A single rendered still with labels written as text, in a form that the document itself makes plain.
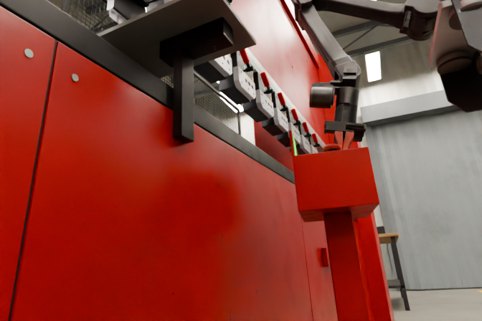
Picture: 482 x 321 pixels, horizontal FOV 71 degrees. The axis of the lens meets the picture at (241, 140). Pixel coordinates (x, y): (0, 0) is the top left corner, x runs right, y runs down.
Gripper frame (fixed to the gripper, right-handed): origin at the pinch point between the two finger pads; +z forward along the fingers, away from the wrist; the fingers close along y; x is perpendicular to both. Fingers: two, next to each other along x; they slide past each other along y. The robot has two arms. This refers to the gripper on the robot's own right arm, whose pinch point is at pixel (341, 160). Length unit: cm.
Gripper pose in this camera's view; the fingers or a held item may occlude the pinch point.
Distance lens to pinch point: 90.4
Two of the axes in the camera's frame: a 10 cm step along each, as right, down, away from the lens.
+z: -1.8, 9.4, -3.0
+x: -2.1, -3.4, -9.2
